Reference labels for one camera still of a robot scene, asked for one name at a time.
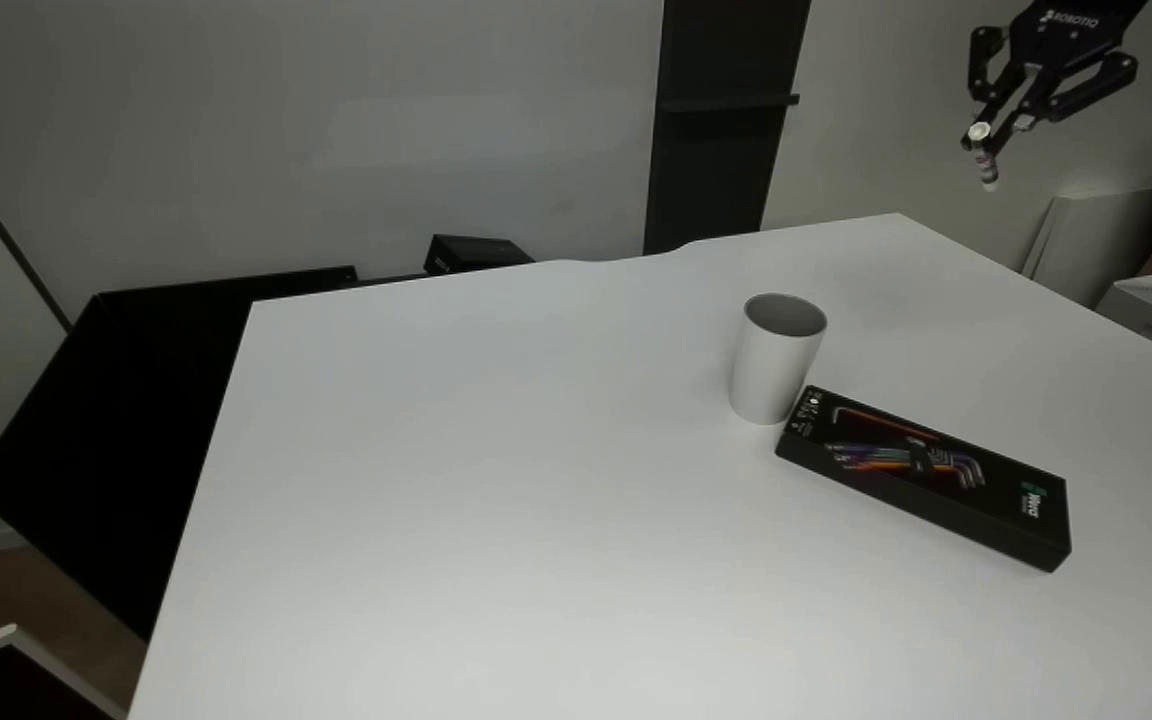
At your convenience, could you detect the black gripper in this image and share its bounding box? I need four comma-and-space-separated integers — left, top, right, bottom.
958, 0, 1152, 154

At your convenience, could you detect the grey mug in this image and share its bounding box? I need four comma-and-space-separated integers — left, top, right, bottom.
723, 286, 832, 427

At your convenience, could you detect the black vertical pillar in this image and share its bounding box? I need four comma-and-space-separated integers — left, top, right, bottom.
640, 0, 817, 254

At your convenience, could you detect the colourful hex key set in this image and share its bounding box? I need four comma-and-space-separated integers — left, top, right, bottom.
813, 402, 990, 493

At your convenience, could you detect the black hex key box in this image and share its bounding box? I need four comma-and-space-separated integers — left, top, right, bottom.
770, 384, 1074, 576

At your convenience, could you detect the small black box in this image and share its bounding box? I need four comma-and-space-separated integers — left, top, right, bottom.
421, 231, 534, 278

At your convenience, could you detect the large black panel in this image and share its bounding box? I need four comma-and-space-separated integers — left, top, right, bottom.
0, 263, 364, 640

